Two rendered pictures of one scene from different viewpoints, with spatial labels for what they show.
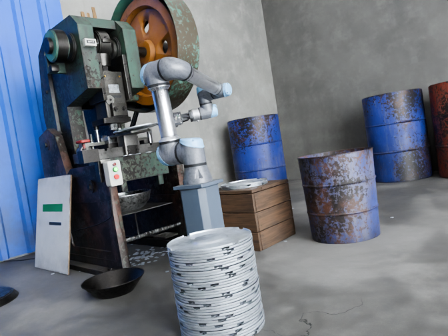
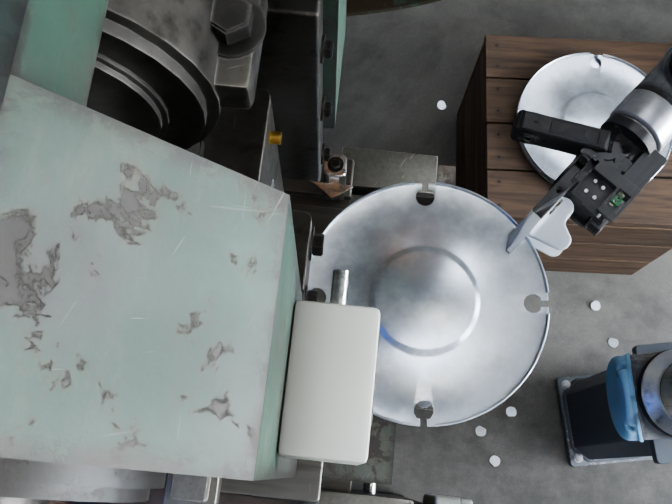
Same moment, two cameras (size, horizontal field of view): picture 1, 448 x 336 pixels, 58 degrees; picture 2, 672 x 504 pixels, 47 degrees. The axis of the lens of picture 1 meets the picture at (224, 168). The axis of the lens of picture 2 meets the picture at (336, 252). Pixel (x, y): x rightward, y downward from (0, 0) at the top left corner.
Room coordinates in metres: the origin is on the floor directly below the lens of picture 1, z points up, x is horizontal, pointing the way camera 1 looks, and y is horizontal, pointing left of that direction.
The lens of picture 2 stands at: (2.33, 0.68, 1.68)
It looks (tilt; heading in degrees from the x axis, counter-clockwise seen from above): 74 degrees down; 318
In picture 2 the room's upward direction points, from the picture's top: 3 degrees clockwise
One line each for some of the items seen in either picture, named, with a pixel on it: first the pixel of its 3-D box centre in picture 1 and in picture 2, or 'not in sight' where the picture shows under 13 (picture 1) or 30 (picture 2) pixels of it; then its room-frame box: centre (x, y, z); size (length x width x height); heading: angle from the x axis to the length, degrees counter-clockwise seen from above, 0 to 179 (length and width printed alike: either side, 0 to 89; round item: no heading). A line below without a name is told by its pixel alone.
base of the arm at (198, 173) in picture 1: (196, 173); not in sight; (2.04, 0.14, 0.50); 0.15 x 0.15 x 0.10
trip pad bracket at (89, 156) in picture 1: (90, 165); not in sight; (2.19, 0.71, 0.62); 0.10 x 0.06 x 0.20; 135
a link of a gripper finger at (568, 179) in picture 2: not in sight; (559, 190); (2.41, 0.26, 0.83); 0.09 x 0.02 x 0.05; 97
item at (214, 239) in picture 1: (209, 239); not in sight; (1.37, 0.09, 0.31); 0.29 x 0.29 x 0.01
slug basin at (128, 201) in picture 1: (125, 201); not in sight; (2.57, 0.65, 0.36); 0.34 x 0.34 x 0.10
